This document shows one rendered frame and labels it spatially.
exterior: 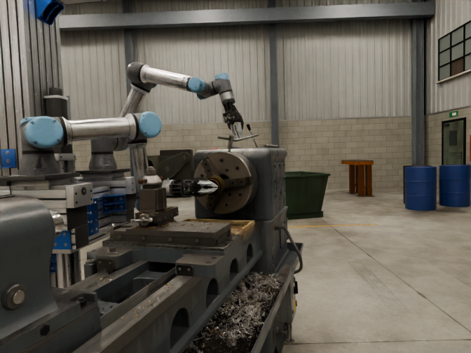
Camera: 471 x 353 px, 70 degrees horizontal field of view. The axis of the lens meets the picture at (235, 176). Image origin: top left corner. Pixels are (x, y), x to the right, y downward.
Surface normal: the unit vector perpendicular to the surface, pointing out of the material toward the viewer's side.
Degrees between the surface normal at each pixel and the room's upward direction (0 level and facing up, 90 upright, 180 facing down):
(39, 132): 91
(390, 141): 90
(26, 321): 47
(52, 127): 91
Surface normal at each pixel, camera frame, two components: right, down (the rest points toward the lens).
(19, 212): 0.72, -0.64
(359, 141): -0.01, 0.06
